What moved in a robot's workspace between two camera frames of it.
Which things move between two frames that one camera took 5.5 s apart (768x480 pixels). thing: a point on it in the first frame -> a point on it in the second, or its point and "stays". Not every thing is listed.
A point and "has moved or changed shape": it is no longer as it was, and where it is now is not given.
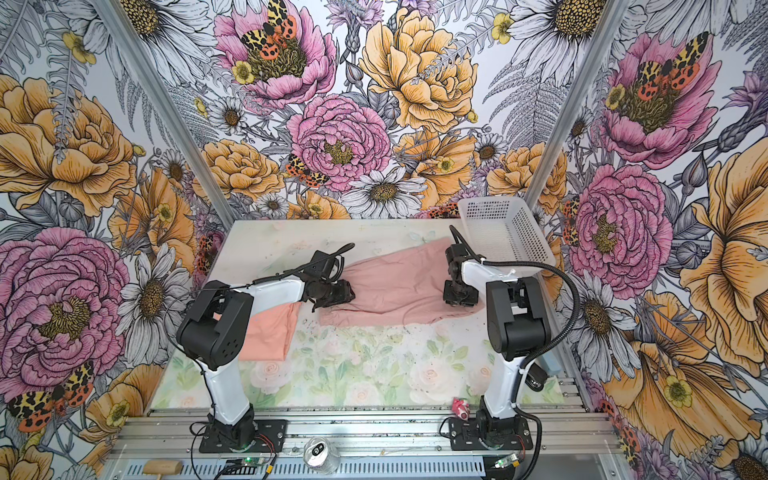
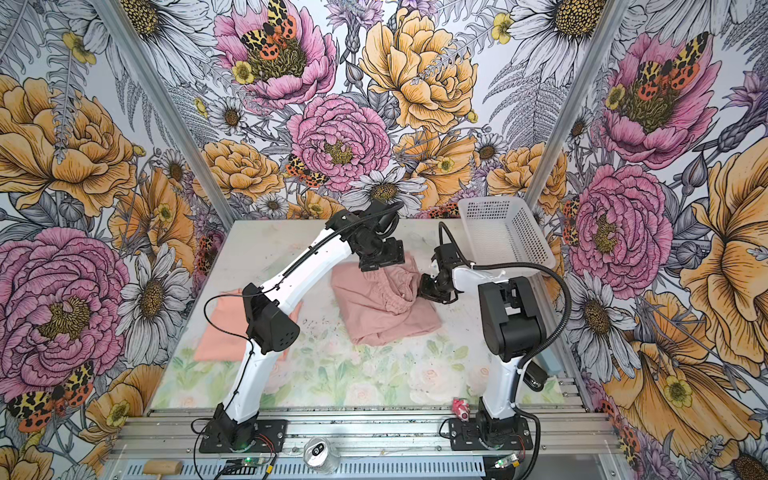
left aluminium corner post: (167, 102) stays
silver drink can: (321, 456) stays
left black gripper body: (334, 294) -> (378, 250)
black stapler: (535, 377) stays
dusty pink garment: (404, 287) has moved or changed shape
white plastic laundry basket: (504, 229) stays
